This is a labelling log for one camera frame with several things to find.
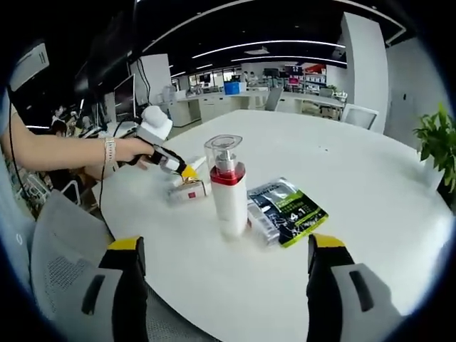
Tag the ceiling light strip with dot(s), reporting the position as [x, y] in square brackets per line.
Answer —
[285, 41]

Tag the white office chair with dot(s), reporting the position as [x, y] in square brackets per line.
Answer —
[360, 117]

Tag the white skincare tube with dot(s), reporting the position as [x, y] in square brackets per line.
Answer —
[199, 161]

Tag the large white skincare pump bottle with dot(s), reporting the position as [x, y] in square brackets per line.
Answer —
[228, 199]

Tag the green black skincare sachet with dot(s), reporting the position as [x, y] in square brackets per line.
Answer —
[299, 213]

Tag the white lab counter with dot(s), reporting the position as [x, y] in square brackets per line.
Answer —
[213, 107]

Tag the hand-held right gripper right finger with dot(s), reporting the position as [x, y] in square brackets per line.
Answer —
[326, 285]

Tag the ceiling air conditioner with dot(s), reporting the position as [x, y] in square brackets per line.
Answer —
[30, 66]

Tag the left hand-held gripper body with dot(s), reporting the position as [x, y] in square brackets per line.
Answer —
[155, 132]

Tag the blue plastic crate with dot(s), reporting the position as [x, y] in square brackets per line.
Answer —
[235, 89]

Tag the large black hanging screen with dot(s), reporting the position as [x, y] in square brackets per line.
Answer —
[110, 60]

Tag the computer monitor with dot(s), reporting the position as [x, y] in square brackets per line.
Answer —
[124, 98]

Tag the green potted plant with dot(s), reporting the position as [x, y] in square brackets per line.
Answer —
[438, 139]

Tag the pale wristwatch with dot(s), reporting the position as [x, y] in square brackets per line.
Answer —
[109, 155]

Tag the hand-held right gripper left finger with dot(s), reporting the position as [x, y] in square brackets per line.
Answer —
[124, 285]

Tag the grey mesh office chair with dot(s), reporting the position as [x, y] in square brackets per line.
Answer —
[64, 249]

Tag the small white skincare pump bottle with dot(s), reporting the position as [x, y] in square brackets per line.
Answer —
[189, 195]

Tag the small clear sachet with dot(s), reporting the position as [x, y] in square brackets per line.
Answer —
[261, 224]

